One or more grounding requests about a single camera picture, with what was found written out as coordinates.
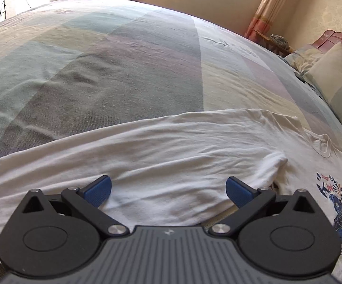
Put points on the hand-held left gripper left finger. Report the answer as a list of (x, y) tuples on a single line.
[(98, 189)]

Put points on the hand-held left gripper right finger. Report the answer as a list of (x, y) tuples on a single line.
[(239, 193)]

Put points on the white printed sweatshirt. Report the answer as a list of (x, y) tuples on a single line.
[(173, 151)]

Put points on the large floral printed pillow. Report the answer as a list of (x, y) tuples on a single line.
[(339, 85)]

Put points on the small pastel pillow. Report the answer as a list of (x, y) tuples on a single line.
[(302, 56)]

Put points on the wooden nightstand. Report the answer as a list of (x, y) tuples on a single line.
[(265, 40)]

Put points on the grey plush toy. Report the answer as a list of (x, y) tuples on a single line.
[(279, 40)]

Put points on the wooden headboard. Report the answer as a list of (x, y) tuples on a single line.
[(339, 38)]

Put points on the orange patterned curtain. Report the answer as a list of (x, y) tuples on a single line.
[(268, 9)]

